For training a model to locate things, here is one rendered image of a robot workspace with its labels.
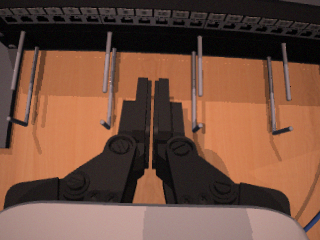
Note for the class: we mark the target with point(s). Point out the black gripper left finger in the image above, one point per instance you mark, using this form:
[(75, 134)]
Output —
[(105, 177)]

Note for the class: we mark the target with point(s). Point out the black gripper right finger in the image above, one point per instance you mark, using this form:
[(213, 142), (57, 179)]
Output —
[(186, 177)]

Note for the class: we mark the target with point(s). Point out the blue patch cord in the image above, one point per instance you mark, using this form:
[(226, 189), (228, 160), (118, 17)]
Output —
[(312, 222)]

